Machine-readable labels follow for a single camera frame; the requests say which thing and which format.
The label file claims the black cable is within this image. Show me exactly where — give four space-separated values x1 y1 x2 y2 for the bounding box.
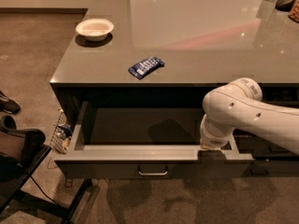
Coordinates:
29 175 64 207

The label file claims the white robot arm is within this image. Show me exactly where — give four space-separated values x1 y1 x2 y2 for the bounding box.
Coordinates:
200 77 299 154

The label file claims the black shoe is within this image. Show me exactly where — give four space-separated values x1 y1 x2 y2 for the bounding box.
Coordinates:
0 91 21 115

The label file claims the white paper bowl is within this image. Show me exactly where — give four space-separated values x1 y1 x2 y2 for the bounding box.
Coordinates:
76 19 114 42

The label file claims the black office chair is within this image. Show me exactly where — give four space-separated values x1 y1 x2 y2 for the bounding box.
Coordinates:
0 115 92 224

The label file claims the blue snack packet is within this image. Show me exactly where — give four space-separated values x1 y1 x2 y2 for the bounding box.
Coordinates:
128 57 164 79

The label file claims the grey drawer cabinet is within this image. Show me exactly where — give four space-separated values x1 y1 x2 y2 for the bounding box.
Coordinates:
50 0 299 179

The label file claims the wire mesh basket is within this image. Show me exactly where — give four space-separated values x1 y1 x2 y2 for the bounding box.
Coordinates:
46 109 76 189

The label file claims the brown textured object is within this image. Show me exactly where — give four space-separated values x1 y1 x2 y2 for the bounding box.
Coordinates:
289 0 299 23

